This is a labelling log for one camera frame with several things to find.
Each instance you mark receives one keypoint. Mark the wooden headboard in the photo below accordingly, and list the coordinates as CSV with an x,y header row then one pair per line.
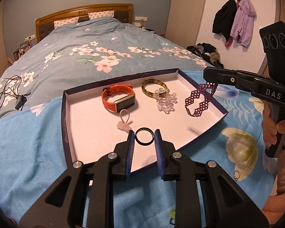
x,y
44,25

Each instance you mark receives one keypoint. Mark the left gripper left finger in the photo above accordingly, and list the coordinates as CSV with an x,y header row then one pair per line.
x,y
83,192

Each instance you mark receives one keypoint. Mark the orange smart watch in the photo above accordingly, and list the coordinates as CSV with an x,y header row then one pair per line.
x,y
121,103

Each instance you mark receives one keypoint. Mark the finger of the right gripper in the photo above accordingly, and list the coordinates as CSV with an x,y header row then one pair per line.
x,y
256,85

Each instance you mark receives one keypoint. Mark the patterned pillow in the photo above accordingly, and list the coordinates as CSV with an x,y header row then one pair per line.
x,y
59,23
107,13

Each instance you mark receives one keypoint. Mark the right forearm pink sleeve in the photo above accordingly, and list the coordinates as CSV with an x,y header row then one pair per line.
x,y
275,205

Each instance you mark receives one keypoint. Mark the silver ring keychain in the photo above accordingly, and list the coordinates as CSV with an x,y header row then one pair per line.
x,y
236,175

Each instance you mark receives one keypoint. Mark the nightstand clutter rack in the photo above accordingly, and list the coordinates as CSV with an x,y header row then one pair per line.
x,y
23,48

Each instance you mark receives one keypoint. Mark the right hand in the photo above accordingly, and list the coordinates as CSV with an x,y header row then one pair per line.
x,y
270,128

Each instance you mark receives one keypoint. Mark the white wall socket panel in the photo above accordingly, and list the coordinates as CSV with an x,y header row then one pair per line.
x,y
137,18

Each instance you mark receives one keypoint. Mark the right beige wardrobe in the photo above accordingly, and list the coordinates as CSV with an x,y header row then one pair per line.
x,y
184,21

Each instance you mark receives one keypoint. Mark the pile of dark clothes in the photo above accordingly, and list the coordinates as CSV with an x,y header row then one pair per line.
x,y
208,53

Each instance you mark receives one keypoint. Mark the blue floral duvet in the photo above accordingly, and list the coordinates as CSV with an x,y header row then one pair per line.
x,y
81,53

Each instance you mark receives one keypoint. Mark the black jacket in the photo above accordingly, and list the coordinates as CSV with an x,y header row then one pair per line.
x,y
224,18

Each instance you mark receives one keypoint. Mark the navy jewelry box tray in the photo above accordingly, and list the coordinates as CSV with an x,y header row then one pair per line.
x,y
90,131

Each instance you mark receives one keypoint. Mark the blue floral towel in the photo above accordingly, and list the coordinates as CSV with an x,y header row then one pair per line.
x,y
32,158

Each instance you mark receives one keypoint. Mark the left patterned pillow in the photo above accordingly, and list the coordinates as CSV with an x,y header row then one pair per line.
x,y
59,23

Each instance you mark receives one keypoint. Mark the right patterned pillow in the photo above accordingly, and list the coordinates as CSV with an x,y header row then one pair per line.
x,y
107,13

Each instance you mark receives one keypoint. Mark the tortoiseshell bangle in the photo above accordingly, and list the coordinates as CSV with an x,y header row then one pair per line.
x,y
154,88

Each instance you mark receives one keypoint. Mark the purple jacket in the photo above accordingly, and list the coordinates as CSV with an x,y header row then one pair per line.
x,y
242,28

